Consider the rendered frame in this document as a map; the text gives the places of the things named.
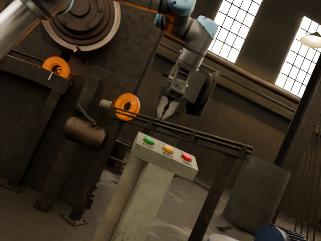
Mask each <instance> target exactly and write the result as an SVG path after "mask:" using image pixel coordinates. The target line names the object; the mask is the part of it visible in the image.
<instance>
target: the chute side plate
mask: <svg viewBox="0 0 321 241"><path fill-rule="evenodd" d="M0 69H1V70H3V71H6V72H9V73H12V74H15V75H18V76H21V77H24V78H27V79H30V80H32V81H35V82H37V83H39V84H42V85H44V86H46V87H48V88H51V89H53V86H54V85H57V86H59V87H61V88H63V91H62V94H65V92H66V90H67V88H68V86H69V84H70V81H68V80H65V79H63V78H61V77H59V76H57V75H54V74H52V75H51V77H50V74H51V73H50V72H48V71H46V70H43V69H41V68H39V67H36V66H33V65H30V64H28V63H25V62H22V61H19V60H17V59H14V58H11V57H8V56H4V57H3V58H2V59H1V60H0ZM49 77H50V79H49Z"/></svg>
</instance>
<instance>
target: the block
mask: <svg viewBox="0 0 321 241"><path fill-rule="evenodd" d="M101 84H102V80H101V79H100V78H98V77H96V76H94V75H92V74H90V75H89V76H88V78H87V80H86V82H85V84H84V87H83V89H82V91H81V93H80V95H79V97H78V99H77V101H76V104H75V106H74V110H76V111H78V112H80V113H82V112H81V111H80V109H79V108H78V107H77V103H80V104H82V105H83V107H82V108H83V109H84V111H85V112H86V113H88V112H89V110H90V107H91V105H92V103H93V101H94V99H95V97H96V94H97V92H98V90H99V88H100V86H101Z"/></svg>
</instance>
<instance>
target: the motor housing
mask: <svg viewBox="0 0 321 241"><path fill-rule="evenodd" d="M63 134H64V136H65V137H66V139H65V140H64V142H63V144H62V146H61V148H60V150H59V153H58V155H57V157H56V159H55V161H54V163H53V165H52V168H51V170H50V172H49V174H48V176H47V178H46V180H45V183H44V185H43V187H42V189H41V191H40V193H39V195H38V197H37V199H36V201H35V203H34V206H33V208H35V209H38V210H41V211H43V212H46V213H47V212H48V211H49V209H50V208H51V207H52V205H53V203H54V201H55V199H56V196H57V194H58V192H59V190H60V188H61V186H62V183H63V181H64V179H65V177H66V175H67V173H68V171H69V168H70V166H71V164H72V162H73V160H74V158H75V155H76V153H77V151H78V149H79V147H80V145H81V144H82V145H85V146H87V147H90V148H93V149H95V150H97V148H98V149H100V147H101V145H102V142H103V140H104V138H105V136H106V134H107V133H105V130H104V129H103V128H102V129H101V128H100V127H98V126H96V127H92V124H90V123H88V122H86V121H85V120H82V119H80V118H77V117H74V116H73V117H71V118H69V119H68V121H67V122H66V124H65V126H64V129H63Z"/></svg>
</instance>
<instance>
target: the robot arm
mask: <svg viewBox="0 0 321 241"><path fill-rule="evenodd" d="M113 1H116V2H120V3H123V4H126V5H130V6H133V7H137V8H140V9H144V10H147V11H151V12H154V13H157V15H156V18H155V21H154V25H155V27H157V28H158V29H160V30H161V31H162V32H165V33H167V34H169V35H171V36H173V37H175V38H177V39H179V40H181V41H183V42H185V45H184V48H183V51H182V50H180V51H179V52H180V53H181V54H180V56H179V58H178V59H179V60H178V61H177V63H176V64H177V65H179V68H178V69H177V70H176V72H175V74H174V76H171V75H169V76H168V78H167V80H166V82H165V84H164V85H163V87H162V89H161V90H160V91H159V94H158V107H157V117H158V120H159V121H163V120H165V119H167V118H168V117H170V116H171V115H172V114H174V113H175V112H176V111H177V110H179V109H180V108H181V107H182V106H183V104H184V101H185V99H186V98H187V97H186V96H185V94H186V92H188V90H187V88H188V85H187V83H188V79H189V76H190V74H189V72H192V73H195V72H196V70H197V69H198V68H199V66H200V64H201V63H202V61H203V59H204V56H205V54H206V53H207V51H208V49H209V47H210V45H211V43H212V41H213V40H214V37H215V35H216V33H217V31H218V29H219V26H218V24H217V23H216V22H214V21H212V20H211V19H209V18H206V17H204V16H199V17H198V19H197V20H195V19H193V18H191V17H190V15H191V13H192V11H193V10H194V7H195V3H196V0H113ZM73 2H74V0H14V1H13V2H12V3H11V4H10V5H9V6H8V7H7V8H6V9H5V10H4V11H2V12H1V13H0V60H1V59H2V58H3V57H4V56H5V55H6V54H7V53H8V52H9V51H10V50H11V49H12V48H13V47H14V46H15V45H16V44H17V43H18V42H19V41H20V40H21V39H22V38H24V37H25V36H26V35H27V34H28V33H29V32H30V31H31V30H32V29H33V28H34V27H35V26H36V25H37V24H38V23H39V22H40V21H49V20H50V19H51V18H52V17H53V16H57V15H63V14H65V13H67V12H68V11H69V10H70V9H71V7H72V5H73ZM169 96H171V97H173V98H175V101H171V102H170V103H169V108H168V109H167V110H166V112H165V114H164V115H162V113H163V112H164V107H165V106H166V105H167V104H168V102H169V101H168V98H167V97H169Z"/></svg>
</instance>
